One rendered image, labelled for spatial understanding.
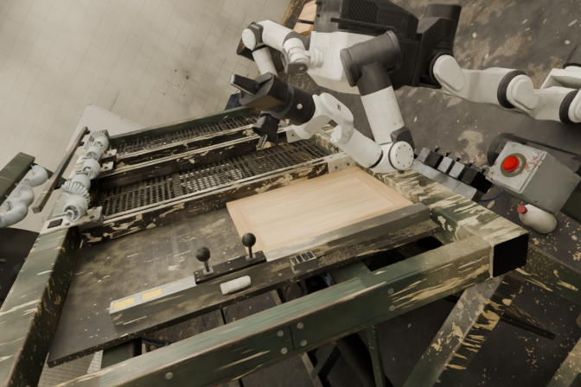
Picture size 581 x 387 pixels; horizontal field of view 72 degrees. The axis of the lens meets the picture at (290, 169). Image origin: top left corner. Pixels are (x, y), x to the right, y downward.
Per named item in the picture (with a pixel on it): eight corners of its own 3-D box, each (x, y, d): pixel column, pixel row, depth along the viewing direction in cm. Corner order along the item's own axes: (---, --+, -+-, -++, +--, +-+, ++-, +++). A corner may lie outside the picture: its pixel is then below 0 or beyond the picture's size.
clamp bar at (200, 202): (358, 171, 167) (353, 116, 158) (51, 259, 138) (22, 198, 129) (347, 163, 176) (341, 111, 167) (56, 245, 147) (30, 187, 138)
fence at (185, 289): (430, 218, 125) (430, 207, 124) (114, 326, 102) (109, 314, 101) (420, 212, 130) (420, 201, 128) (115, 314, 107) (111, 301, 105)
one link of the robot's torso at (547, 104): (558, 88, 179) (478, 63, 161) (603, 95, 161) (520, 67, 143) (544, 122, 183) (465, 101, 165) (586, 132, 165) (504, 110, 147)
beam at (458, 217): (527, 265, 108) (531, 231, 104) (491, 280, 105) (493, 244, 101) (281, 111, 305) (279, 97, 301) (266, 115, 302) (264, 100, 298)
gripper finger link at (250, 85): (233, 72, 86) (255, 82, 90) (231, 85, 86) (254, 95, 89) (237, 69, 85) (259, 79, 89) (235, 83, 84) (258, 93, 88)
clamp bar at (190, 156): (310, 138, 216) (304, 94, 207) (76, 199, 187) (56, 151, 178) (303, 134, 225) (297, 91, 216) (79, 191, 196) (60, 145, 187)
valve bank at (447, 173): (528, 188, 135) (486, 160, 125) (506, 224, 137) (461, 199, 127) (434, 148, 180) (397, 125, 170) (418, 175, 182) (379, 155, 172)
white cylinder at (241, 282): (223, 297, 106) (252, 287, 108) (220, 288, 105) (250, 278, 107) (221, 290, 109) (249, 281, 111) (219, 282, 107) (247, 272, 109)
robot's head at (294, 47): (311, 40, 129) (285, 36, 126) (320, 58, 123) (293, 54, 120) (305, 57, 134) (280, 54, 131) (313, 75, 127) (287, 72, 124)
